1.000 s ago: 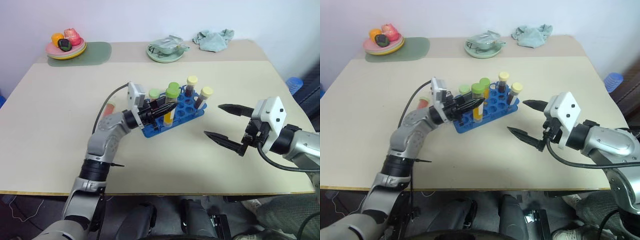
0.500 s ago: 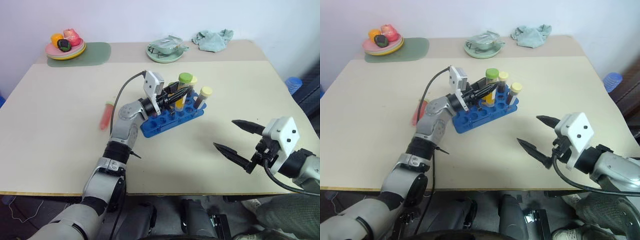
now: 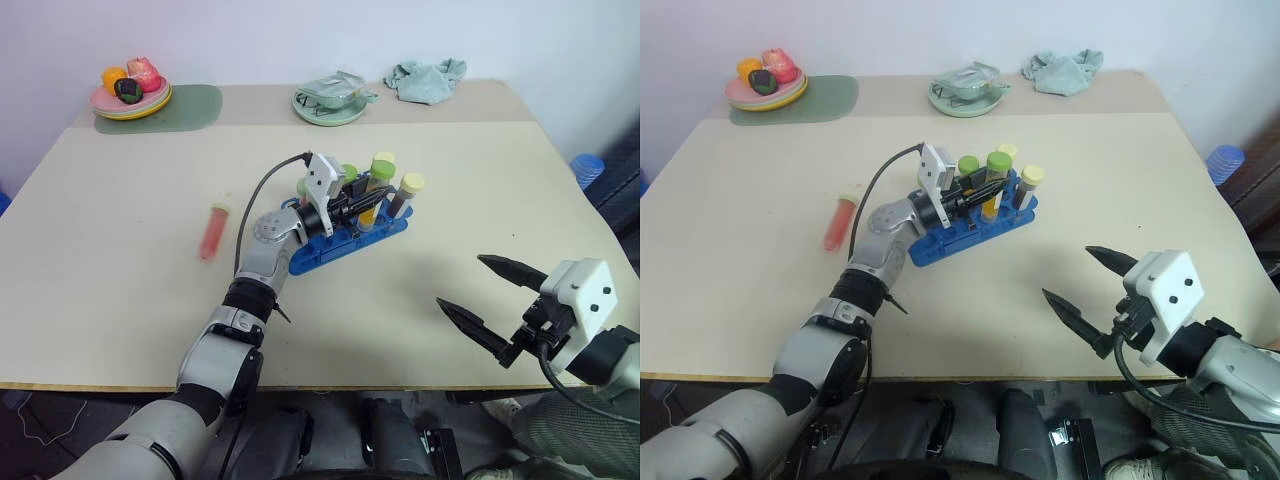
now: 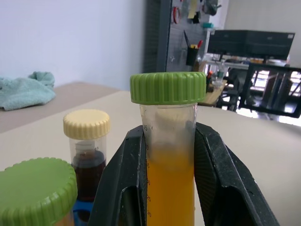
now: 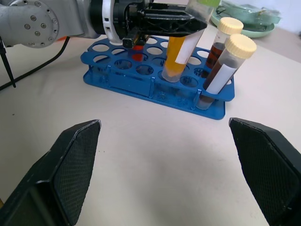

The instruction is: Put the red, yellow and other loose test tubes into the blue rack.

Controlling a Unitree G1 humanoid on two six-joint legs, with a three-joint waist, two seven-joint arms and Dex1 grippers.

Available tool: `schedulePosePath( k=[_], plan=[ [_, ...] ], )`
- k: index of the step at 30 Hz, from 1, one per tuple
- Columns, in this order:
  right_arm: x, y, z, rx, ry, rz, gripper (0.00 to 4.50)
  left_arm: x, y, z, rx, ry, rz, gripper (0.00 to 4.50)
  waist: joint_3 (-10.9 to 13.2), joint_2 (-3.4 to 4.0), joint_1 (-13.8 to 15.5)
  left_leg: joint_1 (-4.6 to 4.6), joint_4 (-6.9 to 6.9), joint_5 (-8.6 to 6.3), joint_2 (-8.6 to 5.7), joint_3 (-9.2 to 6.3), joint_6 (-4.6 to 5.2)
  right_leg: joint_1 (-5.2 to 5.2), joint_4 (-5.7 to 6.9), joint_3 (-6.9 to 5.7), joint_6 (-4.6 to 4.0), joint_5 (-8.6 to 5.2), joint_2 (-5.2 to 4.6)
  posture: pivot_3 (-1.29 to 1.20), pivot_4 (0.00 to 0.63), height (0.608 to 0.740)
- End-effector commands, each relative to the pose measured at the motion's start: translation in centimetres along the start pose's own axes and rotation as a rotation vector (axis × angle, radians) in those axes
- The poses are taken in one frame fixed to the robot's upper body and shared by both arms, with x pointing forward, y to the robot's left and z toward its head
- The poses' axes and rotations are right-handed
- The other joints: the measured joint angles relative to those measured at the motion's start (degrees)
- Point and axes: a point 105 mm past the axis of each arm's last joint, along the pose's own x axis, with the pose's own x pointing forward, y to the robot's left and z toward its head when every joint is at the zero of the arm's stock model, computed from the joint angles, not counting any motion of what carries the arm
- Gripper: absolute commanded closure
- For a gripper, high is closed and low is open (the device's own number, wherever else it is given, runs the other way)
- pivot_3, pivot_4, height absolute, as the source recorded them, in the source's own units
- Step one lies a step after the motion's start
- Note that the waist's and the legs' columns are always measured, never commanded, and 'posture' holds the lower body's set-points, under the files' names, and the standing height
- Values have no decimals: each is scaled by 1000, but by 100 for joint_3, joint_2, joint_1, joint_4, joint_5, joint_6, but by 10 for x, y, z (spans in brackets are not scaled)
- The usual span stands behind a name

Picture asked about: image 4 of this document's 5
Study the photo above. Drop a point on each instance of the teal towel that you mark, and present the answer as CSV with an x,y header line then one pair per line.
x,y
24,90

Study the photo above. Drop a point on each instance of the black monitor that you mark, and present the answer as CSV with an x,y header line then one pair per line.
x,y
249,43

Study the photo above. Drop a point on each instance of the wooden workbench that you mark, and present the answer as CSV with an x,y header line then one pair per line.
x,y
212,93

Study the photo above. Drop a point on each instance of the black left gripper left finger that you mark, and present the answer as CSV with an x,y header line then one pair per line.
x,y
113,188

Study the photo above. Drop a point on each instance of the black pen holder cup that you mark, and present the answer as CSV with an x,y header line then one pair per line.
x,y
192,56

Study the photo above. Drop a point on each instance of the green-capped orange liquid test tube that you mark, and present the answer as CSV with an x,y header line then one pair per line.
x,y
169,150

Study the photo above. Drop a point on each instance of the grey pegboard tool panel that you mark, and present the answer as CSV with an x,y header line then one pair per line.
x,y
174,33

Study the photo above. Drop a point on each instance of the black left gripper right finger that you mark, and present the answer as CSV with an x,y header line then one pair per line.
x,y
225,183

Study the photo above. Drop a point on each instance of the blue test tube rack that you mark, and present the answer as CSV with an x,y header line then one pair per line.
x,y
81,212

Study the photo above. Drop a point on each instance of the cream-capped dark red test tube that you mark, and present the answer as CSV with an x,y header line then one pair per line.
x,y
87,146

